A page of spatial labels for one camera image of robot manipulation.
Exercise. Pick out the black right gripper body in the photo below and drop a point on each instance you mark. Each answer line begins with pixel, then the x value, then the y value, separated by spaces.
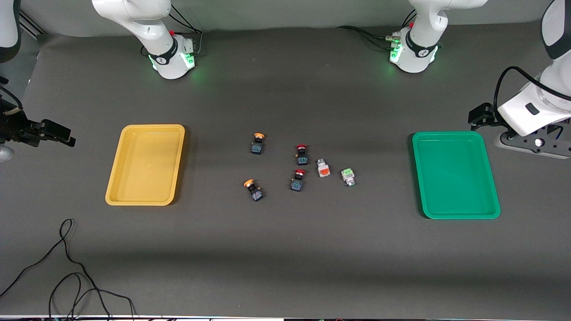
pixel 13 129

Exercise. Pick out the white switch with green block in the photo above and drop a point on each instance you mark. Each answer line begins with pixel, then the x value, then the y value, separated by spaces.
pixel 347 174

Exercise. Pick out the white switch with orange block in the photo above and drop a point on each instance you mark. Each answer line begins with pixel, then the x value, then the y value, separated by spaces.
pixel 323 169

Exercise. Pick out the yellow-capped push button switch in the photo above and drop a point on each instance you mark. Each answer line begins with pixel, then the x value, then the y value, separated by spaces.
pixel 255 192
pixel 257 147

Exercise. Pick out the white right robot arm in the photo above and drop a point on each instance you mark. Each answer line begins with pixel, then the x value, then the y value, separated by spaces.
pixel 151 26

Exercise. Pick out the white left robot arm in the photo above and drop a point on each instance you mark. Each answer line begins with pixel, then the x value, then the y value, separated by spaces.
pixel 428 18

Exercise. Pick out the green plastic tray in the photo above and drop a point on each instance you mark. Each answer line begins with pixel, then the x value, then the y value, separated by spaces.
pixel 455 178

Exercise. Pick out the yellow plastic tray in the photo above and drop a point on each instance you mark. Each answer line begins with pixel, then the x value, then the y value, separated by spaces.
pixel 145 169

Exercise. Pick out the dark grey table cloth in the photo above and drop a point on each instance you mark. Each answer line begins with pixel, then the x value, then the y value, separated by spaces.
pixel 285 249

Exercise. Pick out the aluminium frame rail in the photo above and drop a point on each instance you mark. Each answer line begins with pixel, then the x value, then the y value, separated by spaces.
pixel 31 24

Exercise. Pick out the red-capped push button switch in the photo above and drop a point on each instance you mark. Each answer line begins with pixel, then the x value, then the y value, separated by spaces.
pixel 297 183
pixel 302 158

